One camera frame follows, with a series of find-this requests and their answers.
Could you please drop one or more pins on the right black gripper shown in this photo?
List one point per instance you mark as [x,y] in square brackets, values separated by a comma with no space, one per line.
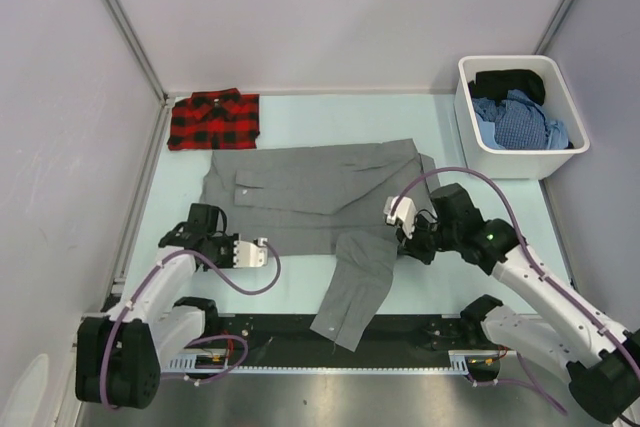
[410,247]

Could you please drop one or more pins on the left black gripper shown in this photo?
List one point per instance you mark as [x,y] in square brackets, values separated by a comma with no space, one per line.
[229,240]

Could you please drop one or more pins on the grey long sleeve shirt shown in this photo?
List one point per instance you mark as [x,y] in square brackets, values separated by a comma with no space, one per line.
[320,201]

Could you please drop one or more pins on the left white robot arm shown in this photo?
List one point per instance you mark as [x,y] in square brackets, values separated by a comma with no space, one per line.
[121,354]

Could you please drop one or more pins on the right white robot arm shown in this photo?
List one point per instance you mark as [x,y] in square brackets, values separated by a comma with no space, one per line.
[594,355]

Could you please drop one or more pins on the red black plaid shirt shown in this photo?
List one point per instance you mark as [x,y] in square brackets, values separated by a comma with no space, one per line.
[215,120]

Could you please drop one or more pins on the blue checked shirt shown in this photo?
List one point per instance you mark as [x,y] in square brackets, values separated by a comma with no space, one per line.
[514,123]

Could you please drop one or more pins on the white plastic bin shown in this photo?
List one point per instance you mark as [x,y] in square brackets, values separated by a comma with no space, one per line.
[517,164]

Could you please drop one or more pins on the light blue shirt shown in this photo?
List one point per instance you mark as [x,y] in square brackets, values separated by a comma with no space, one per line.
[557,137]

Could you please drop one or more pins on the black shirt in bin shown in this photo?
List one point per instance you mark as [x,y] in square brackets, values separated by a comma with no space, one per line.
[495,84]

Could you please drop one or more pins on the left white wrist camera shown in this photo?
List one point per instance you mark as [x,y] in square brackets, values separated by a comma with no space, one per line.
[250,254]

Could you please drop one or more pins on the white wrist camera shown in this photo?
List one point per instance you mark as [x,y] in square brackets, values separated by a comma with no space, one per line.
[400,212]
[250,254]

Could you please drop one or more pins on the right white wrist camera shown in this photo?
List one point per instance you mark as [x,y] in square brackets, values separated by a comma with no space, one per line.
[400,212]

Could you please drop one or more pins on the aluminium frame rail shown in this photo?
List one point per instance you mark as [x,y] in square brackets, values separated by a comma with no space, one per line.
[183,327]

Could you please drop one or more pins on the white slotted cable duct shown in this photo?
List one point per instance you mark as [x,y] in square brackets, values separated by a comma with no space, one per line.
[185,365]

